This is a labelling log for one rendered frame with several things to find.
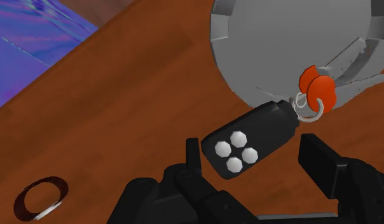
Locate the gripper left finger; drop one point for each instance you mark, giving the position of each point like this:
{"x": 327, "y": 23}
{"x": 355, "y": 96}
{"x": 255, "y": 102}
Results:
{"x": 179, "y": 198}

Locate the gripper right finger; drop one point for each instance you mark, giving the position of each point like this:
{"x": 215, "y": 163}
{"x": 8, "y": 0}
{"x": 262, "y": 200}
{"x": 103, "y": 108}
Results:
{"x": 350, "y": 183}

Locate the black key fob with orange keys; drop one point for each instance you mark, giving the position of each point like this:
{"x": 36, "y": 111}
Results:
{"x": 263, "y": 127}

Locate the brown wooden desk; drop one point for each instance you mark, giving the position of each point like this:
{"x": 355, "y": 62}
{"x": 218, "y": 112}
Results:
{"x": 117, "y": 108}

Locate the large grey round bowl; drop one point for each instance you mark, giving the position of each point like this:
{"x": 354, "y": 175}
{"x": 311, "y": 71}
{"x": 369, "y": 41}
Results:
{"x": 272, "y": 46}

